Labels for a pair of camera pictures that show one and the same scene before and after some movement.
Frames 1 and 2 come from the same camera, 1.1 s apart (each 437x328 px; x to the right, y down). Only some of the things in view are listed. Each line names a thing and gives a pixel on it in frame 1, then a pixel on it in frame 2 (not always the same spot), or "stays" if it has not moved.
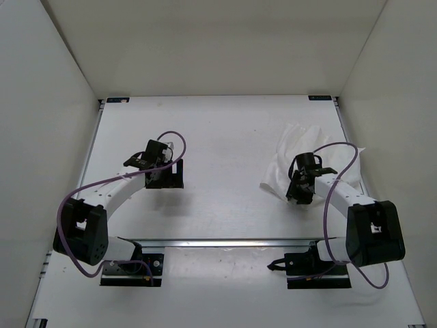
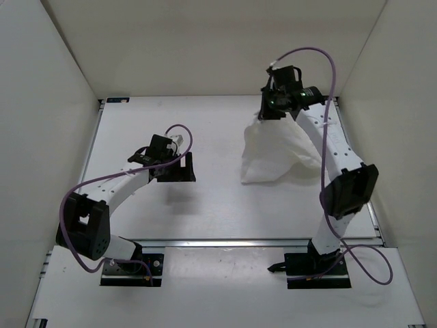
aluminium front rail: x=224 y=242 stays
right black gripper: x=293 y=193 to x=263 y=114
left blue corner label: x=120 y=100 stays
